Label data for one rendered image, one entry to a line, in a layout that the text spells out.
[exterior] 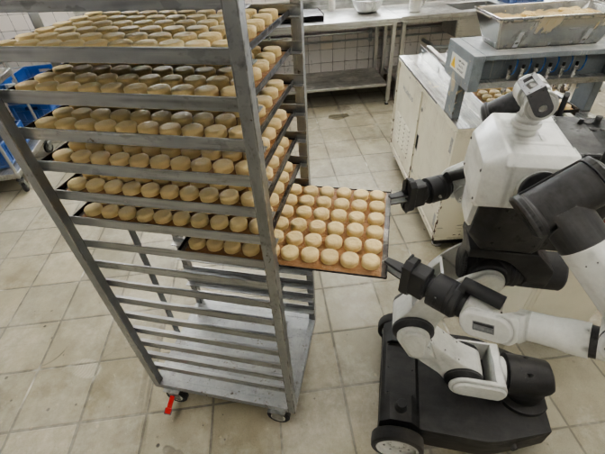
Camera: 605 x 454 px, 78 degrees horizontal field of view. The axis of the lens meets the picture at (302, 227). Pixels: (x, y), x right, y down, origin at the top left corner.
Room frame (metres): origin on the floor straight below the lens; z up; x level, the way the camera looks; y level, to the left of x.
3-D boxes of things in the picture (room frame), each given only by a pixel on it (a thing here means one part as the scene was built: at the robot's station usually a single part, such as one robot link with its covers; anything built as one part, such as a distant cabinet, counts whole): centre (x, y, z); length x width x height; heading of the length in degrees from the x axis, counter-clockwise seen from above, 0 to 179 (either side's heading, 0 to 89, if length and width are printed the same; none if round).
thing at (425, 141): (2.34, -1.17, 0.42); 1.28 x 0.72 x 0.84; 179
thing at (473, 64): (1.86, -1.17, 1.01); 0.72 x 0.33 x 0.34; 89
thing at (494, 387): (0.74, -0.65, 0.28); 0.21 x 0.20 x 0.13; 76
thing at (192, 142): (0.80, 0.38, 1.32); 0.64 x 0.03 x 0.03; 76
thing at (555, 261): (0.75, -0.61, 0.88); 0.28 x 0.13 x 0.18; 76
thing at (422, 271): (0.62, -0.31, 0.96); 0.12 x 0.10 x 0.13; 45
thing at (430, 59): (2.34, -0.97, 0.88); 1.28 x 0.01 x 0.07; 179
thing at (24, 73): (3.99, 2.65, 0.50); 0.60 x 0.40 x 0.20; 7
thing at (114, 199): (0.80, 0.38, 1.14); 0.64 x 0.03 x 0.03; 76
